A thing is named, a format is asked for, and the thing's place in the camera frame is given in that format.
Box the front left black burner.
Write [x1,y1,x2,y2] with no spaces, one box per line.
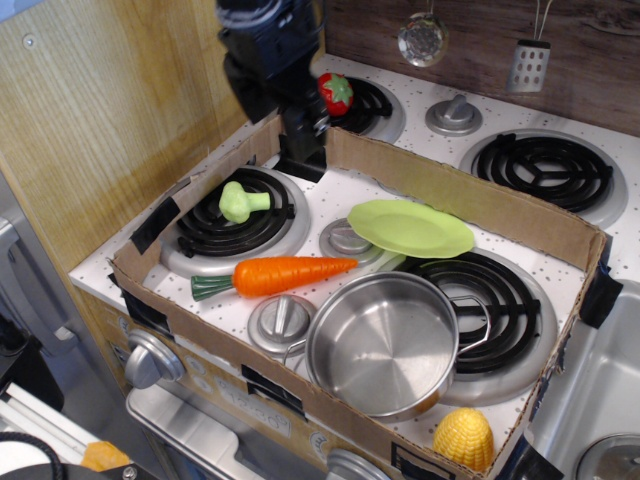
[176,167,296,258]

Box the silver oven door handle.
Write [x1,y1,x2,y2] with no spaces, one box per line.
[126,385,260,479]

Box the hanging metal strainer ladle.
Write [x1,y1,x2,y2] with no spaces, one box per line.
[397,1,449,68]

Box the green toy broccoli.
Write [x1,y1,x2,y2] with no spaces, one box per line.
[218,181,271,224]

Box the front right black burner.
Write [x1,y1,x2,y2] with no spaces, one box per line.
[397,252,541,375]

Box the silver stovetop knob front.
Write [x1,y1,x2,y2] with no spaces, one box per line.
[247,294,317,358]

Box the black burner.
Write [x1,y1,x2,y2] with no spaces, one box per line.
[331,76,394,134]
[470,133,613,213]
[397,252,541,375]
[176,167,296,258]

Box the silver stovetop knob back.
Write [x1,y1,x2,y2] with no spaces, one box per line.
[425,94,483,137]

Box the light green toy plate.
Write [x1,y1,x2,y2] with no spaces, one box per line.
[347,200,475,258]

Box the black cable bottom left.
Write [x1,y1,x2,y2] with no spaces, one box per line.
[0,431,65,480]

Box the stainless steel sink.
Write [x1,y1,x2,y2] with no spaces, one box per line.
[524,280,639,479]

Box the silver stovetop knob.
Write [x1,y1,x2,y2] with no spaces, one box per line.
[247,294,317,358]
[319,218,383,266]
[425,94,483,137]

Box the orange object bottom left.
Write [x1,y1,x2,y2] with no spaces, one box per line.
[80,441,131,472]

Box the silver oven front knob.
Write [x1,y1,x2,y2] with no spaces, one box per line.
[125,329,186,389]

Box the yellow toy corn cob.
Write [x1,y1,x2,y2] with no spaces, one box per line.
[433,407,494,472]

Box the red toy strawberry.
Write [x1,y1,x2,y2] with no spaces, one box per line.
[318,72,354,117]

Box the back right black burner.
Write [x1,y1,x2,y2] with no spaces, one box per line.
[470,133,613,213]

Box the back left black burner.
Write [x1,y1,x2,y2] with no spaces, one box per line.
[331,76,394,134]

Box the stainless steel pan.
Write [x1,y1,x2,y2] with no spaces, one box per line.
[294,271,492,421]

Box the silver stovetop knob middle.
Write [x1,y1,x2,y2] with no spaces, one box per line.
[319,218,383,266]

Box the orange toy carrot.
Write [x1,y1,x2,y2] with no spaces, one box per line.
[191,256,359,301]

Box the silver oven knob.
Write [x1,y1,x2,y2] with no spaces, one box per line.
[125,329,186,389]
[326,449,387,480]

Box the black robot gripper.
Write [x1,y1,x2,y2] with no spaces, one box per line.
[215,1,329,161]

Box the hanging metal grater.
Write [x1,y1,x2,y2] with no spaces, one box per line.
[506,39,551,93]

